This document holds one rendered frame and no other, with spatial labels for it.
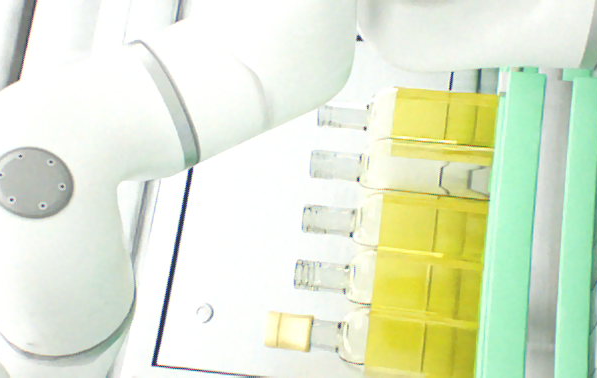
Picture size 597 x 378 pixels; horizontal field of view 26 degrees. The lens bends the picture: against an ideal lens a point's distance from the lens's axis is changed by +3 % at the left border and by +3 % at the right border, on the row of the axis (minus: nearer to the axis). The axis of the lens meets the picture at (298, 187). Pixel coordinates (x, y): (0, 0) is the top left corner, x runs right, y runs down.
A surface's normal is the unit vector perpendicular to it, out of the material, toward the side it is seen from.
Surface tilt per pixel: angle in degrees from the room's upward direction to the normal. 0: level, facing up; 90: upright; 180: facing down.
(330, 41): 138
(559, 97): 90
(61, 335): 105
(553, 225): 90
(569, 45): 90
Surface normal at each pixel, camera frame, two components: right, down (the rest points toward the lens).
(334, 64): 0.69, 0.60
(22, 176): 0.21, -0.44
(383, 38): -0.61, 0.69
